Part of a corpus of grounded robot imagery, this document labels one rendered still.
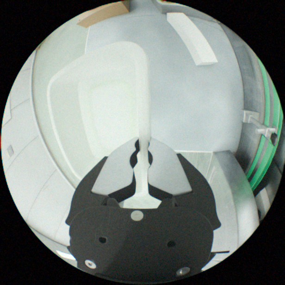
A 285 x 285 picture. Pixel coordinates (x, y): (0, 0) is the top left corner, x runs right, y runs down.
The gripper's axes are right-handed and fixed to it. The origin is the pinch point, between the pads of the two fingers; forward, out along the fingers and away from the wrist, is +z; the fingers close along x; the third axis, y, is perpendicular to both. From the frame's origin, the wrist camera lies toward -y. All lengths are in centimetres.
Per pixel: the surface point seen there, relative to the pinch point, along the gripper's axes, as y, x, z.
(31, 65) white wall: -205, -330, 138
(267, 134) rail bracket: -1.4, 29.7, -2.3
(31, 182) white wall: 118, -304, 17
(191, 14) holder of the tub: -44, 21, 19
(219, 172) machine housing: 21.1, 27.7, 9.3
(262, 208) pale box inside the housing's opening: 28, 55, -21
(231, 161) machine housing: 18.2, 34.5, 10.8
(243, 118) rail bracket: -0.8, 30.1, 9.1
